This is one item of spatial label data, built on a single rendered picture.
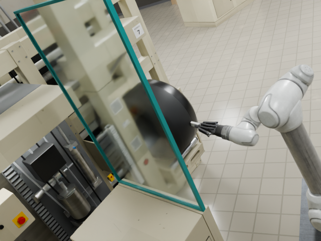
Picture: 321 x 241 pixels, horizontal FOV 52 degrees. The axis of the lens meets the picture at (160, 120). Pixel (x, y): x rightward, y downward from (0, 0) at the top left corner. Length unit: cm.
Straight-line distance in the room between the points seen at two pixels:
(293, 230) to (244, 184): 65
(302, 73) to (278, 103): 19
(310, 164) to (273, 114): 33
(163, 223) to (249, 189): 183
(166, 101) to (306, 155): 92
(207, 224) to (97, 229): 51
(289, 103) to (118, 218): 90
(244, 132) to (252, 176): 141
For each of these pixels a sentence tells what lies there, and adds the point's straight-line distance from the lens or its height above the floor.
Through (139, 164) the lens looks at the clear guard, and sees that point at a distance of 149.
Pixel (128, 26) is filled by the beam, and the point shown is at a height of 177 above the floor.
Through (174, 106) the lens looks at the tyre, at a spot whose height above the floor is 131.
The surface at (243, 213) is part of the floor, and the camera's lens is 305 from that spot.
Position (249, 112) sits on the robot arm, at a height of 119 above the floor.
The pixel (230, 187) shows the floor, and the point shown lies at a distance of 329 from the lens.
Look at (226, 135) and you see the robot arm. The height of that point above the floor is 113.
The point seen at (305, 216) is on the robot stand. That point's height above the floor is 65.
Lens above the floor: 233
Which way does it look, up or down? 30 degrees down
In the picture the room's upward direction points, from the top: 25 degrees counter-clockwise
